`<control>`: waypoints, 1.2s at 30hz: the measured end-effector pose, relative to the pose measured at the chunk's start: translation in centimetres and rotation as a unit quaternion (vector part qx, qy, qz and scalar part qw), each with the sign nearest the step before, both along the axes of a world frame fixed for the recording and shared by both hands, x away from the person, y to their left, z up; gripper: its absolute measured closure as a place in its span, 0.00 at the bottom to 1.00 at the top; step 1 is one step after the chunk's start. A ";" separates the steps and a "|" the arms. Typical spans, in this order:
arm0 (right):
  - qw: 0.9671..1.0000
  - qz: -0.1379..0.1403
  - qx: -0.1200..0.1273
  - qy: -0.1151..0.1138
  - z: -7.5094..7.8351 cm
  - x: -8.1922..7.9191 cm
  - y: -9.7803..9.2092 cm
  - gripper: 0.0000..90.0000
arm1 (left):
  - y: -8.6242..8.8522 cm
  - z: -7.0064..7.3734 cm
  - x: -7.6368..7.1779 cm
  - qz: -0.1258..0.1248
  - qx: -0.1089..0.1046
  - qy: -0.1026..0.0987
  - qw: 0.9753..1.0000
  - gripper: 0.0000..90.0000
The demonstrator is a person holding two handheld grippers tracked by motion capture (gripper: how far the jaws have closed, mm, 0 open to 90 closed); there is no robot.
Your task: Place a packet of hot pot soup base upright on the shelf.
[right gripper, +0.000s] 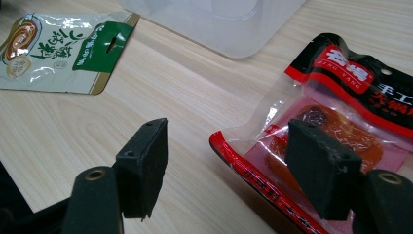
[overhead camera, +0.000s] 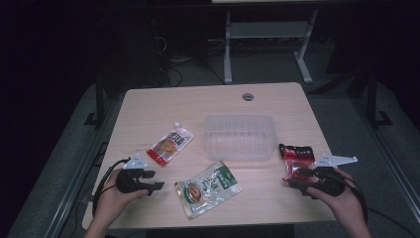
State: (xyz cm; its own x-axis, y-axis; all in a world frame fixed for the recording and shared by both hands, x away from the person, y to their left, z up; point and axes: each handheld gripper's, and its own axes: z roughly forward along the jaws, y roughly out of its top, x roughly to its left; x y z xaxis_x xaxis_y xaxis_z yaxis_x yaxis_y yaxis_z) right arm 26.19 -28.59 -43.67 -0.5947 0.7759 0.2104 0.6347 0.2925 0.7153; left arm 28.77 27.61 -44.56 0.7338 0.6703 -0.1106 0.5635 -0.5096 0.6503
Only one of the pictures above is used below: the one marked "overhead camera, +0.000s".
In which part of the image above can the clear plastic container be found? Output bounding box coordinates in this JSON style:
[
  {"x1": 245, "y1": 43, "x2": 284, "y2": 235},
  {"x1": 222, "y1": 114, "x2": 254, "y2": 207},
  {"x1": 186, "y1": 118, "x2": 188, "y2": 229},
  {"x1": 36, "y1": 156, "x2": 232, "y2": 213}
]
[{"x1": 203, "y1": 113, "x2": 277, "y2": 163}]

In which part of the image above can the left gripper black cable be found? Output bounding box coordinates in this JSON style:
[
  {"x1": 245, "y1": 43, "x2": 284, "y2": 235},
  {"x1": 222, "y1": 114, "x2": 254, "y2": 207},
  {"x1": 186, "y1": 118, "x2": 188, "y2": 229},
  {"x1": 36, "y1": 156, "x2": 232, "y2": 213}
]
[{"x1": 91, "y1": 158, "x2": 132, "y2": 217}]

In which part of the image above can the black metal stand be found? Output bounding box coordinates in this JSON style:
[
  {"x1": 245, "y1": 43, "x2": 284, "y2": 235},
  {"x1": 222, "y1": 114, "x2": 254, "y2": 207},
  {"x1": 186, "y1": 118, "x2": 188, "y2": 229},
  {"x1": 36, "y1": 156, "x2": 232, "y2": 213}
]
[
  {"x1": 363, "y1": 69, "x2": 394, "y2": 129},
  {"x1": 83, "y1": 73, "x2": 107, "y2": 129}
]

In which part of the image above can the metal floor rail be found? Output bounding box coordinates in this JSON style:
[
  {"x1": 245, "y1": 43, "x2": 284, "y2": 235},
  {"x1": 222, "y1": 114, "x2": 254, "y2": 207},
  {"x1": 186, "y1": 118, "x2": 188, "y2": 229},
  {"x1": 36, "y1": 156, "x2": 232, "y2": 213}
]
[
  {"x1": 44, "y1": 98, "x2": 120, "y2": 238},
  {"x1": 351, "y1": 97, "x2": 420, "y2": 214}
]

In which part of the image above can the green and white snack packet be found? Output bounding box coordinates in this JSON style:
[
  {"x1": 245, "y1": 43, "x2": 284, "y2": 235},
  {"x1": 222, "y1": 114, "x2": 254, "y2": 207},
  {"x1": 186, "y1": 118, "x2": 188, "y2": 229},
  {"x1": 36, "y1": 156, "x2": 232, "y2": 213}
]
[{"x1": 173, "y1": 161, "x2": 243, "y2": 220}]

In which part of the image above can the person's right hand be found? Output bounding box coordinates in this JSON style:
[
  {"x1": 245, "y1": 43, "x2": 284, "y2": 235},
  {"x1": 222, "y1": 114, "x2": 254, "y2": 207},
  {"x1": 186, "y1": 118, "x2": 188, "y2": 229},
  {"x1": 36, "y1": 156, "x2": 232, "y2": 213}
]
[{"x1": 306, "y1": 168, "x2": 365, "y2": 226}]

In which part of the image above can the person's left hand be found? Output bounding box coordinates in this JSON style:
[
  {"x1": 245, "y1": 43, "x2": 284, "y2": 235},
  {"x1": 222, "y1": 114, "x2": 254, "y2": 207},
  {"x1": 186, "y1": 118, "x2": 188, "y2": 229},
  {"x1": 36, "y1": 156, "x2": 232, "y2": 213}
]
[{"x1": 93, "y1": 168, "x2": 150, "y2": 230}]

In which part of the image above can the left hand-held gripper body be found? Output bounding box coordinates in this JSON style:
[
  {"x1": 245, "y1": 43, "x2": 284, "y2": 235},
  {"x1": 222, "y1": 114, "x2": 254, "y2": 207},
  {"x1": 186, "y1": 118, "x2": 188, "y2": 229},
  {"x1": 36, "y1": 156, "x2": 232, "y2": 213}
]
[{"x1": 115, "y1": 156, "x2": 151, "y2": 195}]

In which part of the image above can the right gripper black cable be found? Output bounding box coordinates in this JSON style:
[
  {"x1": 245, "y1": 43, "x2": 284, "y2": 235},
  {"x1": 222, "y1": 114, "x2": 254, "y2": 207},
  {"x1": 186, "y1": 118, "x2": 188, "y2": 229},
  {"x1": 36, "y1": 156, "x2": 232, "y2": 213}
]
[{"x1": 335, "y1": 172, "x2": 417, "y2": 238}]

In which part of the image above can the spout pouch with white cap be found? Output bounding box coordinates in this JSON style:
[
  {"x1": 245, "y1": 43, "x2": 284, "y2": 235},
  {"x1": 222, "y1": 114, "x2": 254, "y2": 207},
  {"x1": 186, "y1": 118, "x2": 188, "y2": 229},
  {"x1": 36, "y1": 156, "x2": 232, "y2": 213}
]
[{"x1": 146, "y1": 121, "x2": 195, "y2": 167}]

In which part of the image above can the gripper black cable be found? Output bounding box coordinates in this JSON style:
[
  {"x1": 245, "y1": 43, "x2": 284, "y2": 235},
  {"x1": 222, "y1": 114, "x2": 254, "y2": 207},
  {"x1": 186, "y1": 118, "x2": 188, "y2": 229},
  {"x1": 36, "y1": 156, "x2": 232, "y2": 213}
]
[
  {"x1": 335, "y1": 172, "x2": 417, "y2": 238},
  {"x1": 91, "y1": 158, "x2": 132, "y2": 217}
]

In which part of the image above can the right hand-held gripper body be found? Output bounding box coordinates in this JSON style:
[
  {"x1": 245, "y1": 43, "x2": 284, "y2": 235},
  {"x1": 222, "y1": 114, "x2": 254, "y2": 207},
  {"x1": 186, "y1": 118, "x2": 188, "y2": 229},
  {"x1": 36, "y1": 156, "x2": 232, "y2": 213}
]
[{"x1": 306, "y1": 153, "x2": 359, "y2": 198}]

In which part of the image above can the white metal desk frame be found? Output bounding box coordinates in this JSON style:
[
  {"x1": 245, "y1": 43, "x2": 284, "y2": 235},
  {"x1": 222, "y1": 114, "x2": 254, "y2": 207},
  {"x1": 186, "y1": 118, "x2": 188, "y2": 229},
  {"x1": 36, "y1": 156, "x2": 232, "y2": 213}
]
[{"x1": 223, "y1": 9, "x2": 320, "y2": 85}]

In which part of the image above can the red and black snack packet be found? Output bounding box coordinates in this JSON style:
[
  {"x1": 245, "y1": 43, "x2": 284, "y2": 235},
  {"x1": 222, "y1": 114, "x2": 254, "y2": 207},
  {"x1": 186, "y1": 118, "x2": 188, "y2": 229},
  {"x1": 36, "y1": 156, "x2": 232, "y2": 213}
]
[{"x1": 278, "y1": 143, "x2": 317, "y2": 184}]

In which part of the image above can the black floor cable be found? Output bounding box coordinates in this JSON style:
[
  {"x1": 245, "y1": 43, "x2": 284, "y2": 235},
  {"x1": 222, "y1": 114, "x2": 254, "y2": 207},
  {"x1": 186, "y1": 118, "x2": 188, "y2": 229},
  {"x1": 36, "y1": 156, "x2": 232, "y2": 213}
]
[{"x1": 164, "y1": 59, "x2": 226, "y2": 87}]

